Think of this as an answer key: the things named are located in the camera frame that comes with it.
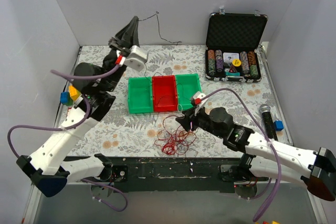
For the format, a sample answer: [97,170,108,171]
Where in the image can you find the left green plastic bin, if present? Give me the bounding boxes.
[128,77,154,114]

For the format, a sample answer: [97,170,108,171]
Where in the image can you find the thin white wire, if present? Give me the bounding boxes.
[160,103,192,141]

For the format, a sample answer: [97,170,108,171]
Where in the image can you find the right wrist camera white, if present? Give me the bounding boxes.
[190,91,207,108]

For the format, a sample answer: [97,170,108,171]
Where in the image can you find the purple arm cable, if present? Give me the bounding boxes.
[7,61,129,212]
[202,88,283,222]

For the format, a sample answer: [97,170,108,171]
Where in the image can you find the floral table mat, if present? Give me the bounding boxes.
[71,45,282,157]

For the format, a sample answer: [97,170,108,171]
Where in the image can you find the red wires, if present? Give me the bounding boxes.
[153,113,197,155]

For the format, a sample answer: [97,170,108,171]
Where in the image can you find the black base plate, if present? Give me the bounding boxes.
[81,156,270,194]

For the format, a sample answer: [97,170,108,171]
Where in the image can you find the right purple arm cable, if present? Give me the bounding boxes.
[202,88,283,222]

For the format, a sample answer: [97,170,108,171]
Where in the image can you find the thin black wire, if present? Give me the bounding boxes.
[138,10,184,130]

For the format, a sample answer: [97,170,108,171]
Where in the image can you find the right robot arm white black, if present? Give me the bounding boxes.
[176,107,335,201]

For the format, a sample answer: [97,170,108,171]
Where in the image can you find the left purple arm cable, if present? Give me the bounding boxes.
[7,61,129,212]

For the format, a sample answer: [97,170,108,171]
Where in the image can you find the stacked colourful toy bricks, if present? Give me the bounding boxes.
[60,85,81,106]

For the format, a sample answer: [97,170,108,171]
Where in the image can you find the red plastic bin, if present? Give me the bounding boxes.
[152,75,178,112]

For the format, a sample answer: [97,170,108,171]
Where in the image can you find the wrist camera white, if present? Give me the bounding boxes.
[190,91,207,108]
[115,45,148,72]

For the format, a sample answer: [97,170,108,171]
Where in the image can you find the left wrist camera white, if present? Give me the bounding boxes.
[115,45,148,72]

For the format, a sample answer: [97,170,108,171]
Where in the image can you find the right green plastic bin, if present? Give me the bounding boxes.
[175,73,202,111]

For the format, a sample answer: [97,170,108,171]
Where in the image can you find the green plastic bin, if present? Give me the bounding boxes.
[128,77,154,114]
[175,73,202,111]

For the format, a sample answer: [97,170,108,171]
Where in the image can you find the small blue cube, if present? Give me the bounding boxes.
[274,120,284,131]

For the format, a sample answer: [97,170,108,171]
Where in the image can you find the black poker chip case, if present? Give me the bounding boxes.
[205,13,268,83]

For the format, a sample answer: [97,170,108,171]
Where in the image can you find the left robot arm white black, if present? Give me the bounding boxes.
[16,16,147,197]

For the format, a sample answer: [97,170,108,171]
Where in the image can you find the white card deck box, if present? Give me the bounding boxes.
[223,52,240,64]

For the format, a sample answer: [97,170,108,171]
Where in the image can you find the yellow round disc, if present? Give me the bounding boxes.
[232,59,242,67]

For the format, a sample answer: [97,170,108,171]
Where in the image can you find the black microphone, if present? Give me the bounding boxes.
[259,104,278,141]

